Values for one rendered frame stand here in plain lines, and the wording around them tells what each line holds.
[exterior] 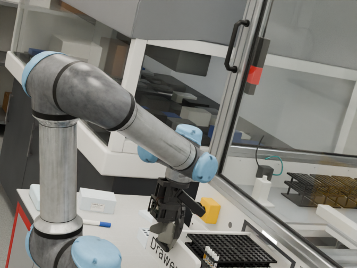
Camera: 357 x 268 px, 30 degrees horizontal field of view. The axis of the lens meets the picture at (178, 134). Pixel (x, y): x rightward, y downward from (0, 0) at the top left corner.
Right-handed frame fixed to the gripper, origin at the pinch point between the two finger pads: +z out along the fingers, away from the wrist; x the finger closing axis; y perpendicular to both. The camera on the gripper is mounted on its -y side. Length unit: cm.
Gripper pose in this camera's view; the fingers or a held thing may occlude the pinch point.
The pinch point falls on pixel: (167, 244)
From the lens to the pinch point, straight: 193.4
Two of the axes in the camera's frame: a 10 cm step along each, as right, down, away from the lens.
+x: 4.3, 3.2, -8.4
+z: -2.3, 9.4, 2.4
